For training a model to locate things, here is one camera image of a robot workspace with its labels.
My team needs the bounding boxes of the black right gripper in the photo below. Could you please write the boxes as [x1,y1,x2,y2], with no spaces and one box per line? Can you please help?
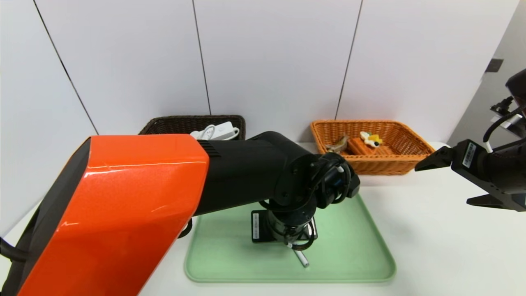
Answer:
[414,139,526,212]

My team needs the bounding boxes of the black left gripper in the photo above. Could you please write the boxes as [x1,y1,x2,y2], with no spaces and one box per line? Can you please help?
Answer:
[251,209,318,243]

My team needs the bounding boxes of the white slim pen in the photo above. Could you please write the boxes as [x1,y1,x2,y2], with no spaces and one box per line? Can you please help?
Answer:
[288,243,310,268]

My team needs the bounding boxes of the white power strip with cable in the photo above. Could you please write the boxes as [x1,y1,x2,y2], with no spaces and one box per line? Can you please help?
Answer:
[190,121,240,141]

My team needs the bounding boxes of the orange toy cake slice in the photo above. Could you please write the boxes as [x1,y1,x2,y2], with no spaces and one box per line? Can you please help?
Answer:
[347,131,385,156]

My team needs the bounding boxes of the clear brown snack bar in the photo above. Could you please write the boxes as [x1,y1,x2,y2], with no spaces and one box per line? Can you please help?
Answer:
[326,135,350,156]

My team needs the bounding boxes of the orange wicker basket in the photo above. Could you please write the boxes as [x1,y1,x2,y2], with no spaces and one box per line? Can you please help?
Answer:
[310,120,437,176]

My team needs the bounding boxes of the dark brown wicker basket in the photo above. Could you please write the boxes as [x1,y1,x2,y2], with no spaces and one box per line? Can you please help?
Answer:
[138,115,246,141]

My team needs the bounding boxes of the left wrist black motor cylinder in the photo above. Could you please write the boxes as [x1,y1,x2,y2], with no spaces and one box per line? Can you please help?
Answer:
[318,153,361,208]

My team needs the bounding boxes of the wrist black motor cylinder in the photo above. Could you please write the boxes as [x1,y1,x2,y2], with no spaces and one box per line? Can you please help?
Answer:
[318,153,361,208]
[505,68,526,108]

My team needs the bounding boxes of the light green plastic tray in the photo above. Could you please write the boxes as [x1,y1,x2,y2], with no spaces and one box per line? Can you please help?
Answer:
[185,191,397,283]

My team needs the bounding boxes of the right wrist black motor cylinder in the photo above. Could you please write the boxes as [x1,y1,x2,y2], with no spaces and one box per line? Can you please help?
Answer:
[505,68,526,108]

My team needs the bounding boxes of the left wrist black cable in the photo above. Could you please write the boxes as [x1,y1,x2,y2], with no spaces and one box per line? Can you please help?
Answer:
[284,156,355,251]

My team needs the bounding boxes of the right wrist black loop cable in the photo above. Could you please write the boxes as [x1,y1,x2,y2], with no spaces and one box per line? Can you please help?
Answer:
[483,109,524,144]

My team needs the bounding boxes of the left elbow black cable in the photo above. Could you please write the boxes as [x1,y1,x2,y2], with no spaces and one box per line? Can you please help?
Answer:
[178,218,194,239]

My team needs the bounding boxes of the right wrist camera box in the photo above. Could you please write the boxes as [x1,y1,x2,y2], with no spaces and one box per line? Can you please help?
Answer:
[489,96,526,129]

